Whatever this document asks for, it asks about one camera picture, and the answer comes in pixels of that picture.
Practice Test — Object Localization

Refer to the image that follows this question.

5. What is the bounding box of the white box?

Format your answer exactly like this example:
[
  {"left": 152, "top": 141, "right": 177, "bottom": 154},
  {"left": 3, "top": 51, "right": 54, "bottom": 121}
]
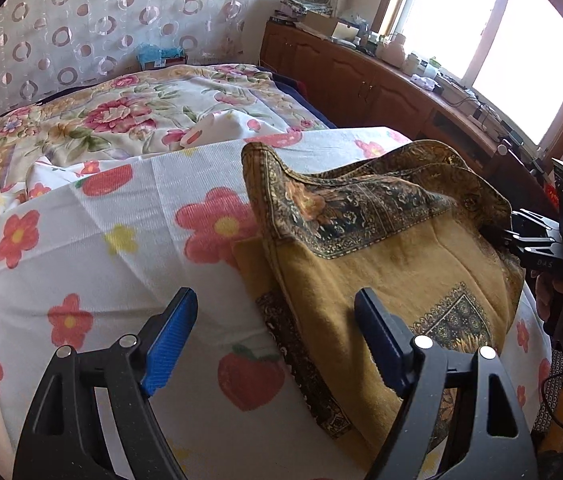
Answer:
[{"left": 331, "top": 22, "right": 357, "bottom": 43}]

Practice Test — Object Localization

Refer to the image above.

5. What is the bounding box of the dark dotted cloth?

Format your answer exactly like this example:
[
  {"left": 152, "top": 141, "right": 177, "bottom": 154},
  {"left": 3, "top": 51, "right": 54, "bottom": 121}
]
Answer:
[{"left": 531, "top": 347, "right": 563, "bottom": 433}]

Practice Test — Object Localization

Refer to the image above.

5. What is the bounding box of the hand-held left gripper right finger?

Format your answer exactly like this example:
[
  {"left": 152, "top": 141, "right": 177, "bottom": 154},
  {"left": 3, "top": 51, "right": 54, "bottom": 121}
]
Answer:
[{"left": 353, "top": 286, "right": 535, "bottom": 480}]

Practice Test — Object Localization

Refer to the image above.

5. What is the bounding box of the golden paisley patterned garment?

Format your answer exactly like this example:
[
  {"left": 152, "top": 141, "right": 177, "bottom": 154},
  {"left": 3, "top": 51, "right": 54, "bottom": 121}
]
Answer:
[{"left": 234, "top": 139, "right": 527, "bottom": 466}]

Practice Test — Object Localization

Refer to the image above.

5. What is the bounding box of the floral print blanket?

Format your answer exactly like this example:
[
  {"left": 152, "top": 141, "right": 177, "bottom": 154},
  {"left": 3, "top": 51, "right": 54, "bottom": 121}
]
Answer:
[{"left": 0, "top": 62, "right": 332, "bottom": 171}]

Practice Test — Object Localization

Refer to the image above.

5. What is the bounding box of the small pink white cloth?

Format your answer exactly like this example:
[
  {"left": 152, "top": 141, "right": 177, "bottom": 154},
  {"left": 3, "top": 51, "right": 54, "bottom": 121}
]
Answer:
[{"left": 180, "top": 117, "right": 223, "bottom": 150}]

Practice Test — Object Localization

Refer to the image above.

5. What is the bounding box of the blue tissue pack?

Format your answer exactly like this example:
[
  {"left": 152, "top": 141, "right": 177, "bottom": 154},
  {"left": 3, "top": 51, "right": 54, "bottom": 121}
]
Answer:
[{"left": 136, "top": 42, "right": 187, "bottom": 71}]

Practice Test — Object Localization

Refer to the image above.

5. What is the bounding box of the white flower print sheet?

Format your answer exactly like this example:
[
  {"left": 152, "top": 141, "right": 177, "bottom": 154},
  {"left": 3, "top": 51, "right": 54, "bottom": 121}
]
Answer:
[{"left": 0, "top": 127, "right": 555, "bottom": 480}]

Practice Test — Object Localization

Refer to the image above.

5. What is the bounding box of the wood framed window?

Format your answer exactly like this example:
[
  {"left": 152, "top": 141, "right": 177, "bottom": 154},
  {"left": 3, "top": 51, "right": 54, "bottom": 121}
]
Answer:
[{"left": 371, "top": 0, "right": 563, "bottom": 151}]

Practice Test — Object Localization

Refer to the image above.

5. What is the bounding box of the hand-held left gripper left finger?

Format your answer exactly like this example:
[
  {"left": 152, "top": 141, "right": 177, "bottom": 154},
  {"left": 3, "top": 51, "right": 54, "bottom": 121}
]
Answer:
[{"left": 10, "top": 286, "right": 199, "bottom": 480}]

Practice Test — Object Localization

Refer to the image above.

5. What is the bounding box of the sheer circle pattern curtain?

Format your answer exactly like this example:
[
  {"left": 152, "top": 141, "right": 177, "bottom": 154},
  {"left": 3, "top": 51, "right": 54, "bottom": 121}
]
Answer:
[{"left": 0, "top": 0, "right": 272, "bottom": 121}]

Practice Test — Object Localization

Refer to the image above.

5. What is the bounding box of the wooden sideboard cabinet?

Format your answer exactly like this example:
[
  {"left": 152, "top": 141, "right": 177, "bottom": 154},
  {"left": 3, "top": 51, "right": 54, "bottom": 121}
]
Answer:
[{"left": 260, "top": 20, "right": 562, "bottom": 211}]

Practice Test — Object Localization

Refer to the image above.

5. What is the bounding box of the brown cardboard box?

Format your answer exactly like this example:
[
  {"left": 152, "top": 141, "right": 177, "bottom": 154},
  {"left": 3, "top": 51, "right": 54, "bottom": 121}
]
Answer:
[{"left": 296, "top": 10, "right": 337, "bottom": 36}]

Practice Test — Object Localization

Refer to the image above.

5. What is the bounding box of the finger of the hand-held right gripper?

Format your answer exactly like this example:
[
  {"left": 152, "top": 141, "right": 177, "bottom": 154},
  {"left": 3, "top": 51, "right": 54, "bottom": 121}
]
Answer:
[
  {"left": 503, "top": 231, "right": 561, "bottom": 252},
  {"left": 510, "top": 210, "right": 561, "bottom": 235}
]

